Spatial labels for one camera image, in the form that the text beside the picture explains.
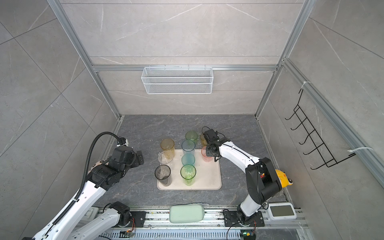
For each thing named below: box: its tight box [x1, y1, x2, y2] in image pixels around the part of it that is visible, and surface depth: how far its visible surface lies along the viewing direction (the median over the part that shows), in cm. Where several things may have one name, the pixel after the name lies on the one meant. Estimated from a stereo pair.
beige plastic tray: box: [157, 149, 222, 191], surface depth 88 cm
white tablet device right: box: [267, 202, 297, 221], surface depth 74 cm
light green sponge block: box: [169, 203, 205, 224], surface depth 74 cm
